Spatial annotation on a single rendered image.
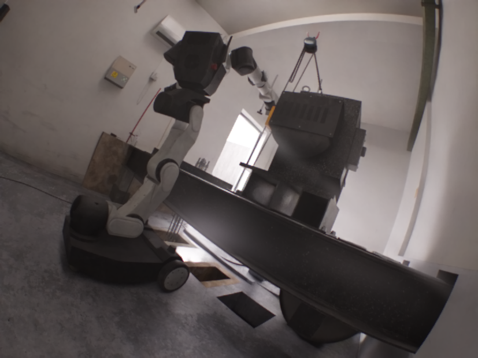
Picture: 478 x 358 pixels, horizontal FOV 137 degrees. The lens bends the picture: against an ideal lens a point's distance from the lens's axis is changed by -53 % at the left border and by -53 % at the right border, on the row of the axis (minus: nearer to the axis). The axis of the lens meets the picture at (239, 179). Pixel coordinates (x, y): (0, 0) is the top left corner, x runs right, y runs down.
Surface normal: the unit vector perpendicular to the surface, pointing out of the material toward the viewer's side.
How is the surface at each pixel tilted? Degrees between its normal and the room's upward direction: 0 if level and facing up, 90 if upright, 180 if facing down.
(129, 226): 90
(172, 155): 90
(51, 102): 90
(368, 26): 180
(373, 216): 90
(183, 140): 114
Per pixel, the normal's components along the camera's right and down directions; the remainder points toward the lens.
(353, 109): -0.47, -0.28
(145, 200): 0.76, 0.29
